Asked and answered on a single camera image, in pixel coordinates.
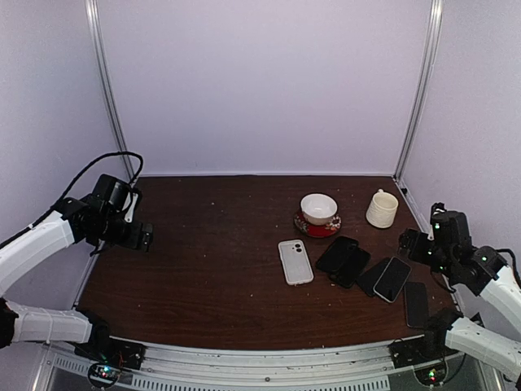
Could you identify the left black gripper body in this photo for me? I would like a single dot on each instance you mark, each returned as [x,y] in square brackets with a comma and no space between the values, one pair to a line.
[111,232]

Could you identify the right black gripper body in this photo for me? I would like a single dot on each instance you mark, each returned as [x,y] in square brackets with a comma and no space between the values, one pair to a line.
[436,260]

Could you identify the white-edged black phone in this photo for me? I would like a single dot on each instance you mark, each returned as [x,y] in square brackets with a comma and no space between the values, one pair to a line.
[388,286]

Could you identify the clear white phone case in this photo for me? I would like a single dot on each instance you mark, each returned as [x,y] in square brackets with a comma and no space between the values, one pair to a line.
[295,262]

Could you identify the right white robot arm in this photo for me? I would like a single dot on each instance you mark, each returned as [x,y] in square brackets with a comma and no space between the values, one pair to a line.
[458,332]

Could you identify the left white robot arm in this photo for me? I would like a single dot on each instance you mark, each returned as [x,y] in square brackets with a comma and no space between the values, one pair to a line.
[27,323]

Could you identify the black phone right edge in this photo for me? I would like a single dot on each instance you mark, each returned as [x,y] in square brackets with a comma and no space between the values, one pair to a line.
[416,305]

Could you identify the black phone lying flat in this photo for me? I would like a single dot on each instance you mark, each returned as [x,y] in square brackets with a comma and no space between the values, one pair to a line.
[367,280]

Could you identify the cream ceramic mug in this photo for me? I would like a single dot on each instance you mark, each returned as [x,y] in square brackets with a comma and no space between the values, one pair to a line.
[382,209]

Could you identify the red floral saucer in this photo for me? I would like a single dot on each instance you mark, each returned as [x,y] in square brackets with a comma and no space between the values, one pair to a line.
[323,231]

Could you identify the white ceramic bowl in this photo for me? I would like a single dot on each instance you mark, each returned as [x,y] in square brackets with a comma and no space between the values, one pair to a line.
[318,209]

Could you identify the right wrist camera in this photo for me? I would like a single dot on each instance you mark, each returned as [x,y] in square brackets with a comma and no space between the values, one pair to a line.
[449,227]

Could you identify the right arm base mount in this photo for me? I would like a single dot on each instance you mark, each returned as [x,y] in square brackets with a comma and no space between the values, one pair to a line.
[429,360]

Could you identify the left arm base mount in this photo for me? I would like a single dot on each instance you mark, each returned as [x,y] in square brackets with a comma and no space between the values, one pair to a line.
[111,362]

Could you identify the left aluminium frame post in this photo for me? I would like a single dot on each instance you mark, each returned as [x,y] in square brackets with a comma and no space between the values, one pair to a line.
[92,15]

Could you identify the aluminium frame post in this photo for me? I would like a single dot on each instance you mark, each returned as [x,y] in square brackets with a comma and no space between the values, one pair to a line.
[92,15]
[431,46]

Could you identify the right aluminium frame post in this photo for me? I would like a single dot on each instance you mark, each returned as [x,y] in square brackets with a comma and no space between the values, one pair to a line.
[431,46]

